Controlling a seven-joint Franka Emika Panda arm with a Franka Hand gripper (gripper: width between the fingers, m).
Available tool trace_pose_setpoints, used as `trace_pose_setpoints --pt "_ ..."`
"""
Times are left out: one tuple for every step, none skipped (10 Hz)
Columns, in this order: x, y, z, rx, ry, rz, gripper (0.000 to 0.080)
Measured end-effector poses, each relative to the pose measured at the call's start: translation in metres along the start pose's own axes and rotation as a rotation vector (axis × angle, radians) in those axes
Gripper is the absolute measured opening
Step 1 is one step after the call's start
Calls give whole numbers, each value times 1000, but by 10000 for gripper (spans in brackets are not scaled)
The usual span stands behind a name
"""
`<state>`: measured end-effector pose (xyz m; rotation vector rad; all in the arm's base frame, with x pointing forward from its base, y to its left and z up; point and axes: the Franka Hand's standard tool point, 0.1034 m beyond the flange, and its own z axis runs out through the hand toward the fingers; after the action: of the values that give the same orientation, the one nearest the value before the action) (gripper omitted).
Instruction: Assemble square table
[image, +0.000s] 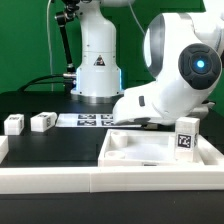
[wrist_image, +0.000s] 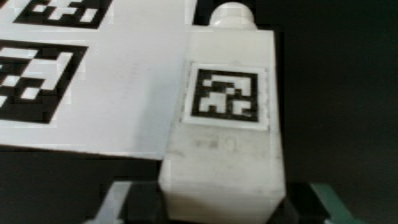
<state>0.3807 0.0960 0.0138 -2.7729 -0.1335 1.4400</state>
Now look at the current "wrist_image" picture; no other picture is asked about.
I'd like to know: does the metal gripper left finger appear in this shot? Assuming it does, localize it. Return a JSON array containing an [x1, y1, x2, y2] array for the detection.
[[81, 179, 170, 224]]

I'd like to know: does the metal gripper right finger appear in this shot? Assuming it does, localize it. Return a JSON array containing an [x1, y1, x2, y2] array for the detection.
[[273, 181, 360, 224]]

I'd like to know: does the white table leg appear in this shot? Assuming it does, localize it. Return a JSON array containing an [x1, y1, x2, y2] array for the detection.
[[158, 2, 285, 224]]

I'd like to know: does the white sheet with fiducial markers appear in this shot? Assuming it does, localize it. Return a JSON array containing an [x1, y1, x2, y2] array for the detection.
[[0, 0, 197, 160]]

